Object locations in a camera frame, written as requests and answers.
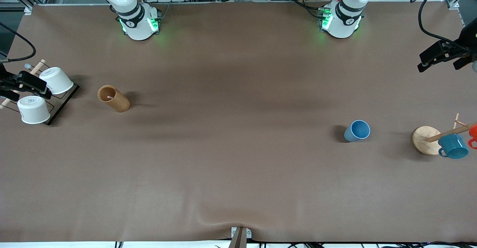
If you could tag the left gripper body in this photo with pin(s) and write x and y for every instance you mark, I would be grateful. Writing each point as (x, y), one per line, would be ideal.
(468, 38)

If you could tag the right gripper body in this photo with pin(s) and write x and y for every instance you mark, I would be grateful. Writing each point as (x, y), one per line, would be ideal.
(4, 85)

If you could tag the blue plastic cup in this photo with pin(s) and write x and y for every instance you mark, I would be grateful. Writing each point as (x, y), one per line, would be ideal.
(357, 130)

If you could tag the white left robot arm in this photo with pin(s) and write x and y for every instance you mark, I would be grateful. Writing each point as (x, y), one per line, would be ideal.
(341, 22)

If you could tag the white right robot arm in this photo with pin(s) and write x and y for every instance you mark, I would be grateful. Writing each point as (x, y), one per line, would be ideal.
(136, 21)

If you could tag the white paper cup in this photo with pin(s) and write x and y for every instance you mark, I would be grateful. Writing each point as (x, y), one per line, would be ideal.
(57, 80)
(33, 110)

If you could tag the wooden mug tree stand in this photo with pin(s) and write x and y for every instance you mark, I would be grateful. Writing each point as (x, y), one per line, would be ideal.
(425, 138)

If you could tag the red mug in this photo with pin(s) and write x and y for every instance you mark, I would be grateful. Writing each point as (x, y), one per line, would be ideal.
(474, 132)

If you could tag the teal enamel mug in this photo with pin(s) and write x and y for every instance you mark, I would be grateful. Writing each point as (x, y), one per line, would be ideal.
(452, 145)

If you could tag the wooden cylinder holder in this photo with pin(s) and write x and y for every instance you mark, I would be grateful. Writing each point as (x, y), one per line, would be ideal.
(119, 102)

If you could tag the brown table cloth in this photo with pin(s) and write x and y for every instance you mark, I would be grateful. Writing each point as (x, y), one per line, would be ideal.
(238, 166)

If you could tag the metal table clamp bracket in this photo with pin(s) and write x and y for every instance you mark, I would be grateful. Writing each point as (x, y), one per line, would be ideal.
(238, 240)

